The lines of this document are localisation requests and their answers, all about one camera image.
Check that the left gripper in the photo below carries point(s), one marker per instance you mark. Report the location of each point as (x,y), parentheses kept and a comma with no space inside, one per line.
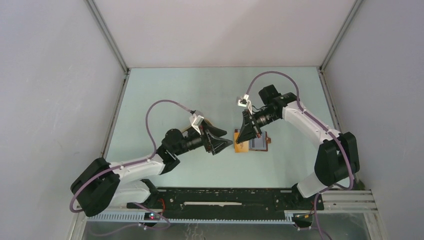
(215,145)

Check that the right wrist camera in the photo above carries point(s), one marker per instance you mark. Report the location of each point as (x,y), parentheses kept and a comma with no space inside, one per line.
(243,101)

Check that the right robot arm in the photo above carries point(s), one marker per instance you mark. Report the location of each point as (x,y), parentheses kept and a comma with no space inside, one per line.
(337,153)

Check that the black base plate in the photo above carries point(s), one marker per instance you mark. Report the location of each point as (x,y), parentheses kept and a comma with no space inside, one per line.
(229,203)

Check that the aluminium frame rail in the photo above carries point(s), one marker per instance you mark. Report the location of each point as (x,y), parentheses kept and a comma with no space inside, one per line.
(356,200)

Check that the brown leather card holder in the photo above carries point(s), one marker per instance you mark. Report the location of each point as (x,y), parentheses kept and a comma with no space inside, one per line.
(260,144)

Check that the white cable duct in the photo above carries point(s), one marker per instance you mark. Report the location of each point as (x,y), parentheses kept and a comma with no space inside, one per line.
(151,218)

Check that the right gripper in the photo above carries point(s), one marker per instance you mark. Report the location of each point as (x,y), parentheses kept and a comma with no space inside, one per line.
(248,130)

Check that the beige card tray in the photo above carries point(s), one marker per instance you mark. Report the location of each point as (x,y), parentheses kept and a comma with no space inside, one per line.
(190,130)

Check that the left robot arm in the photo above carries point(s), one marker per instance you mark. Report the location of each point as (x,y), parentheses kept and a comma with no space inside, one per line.
(105,184)

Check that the orange yellow card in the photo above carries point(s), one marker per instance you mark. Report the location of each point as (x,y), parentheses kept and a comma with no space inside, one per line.
(242,147)

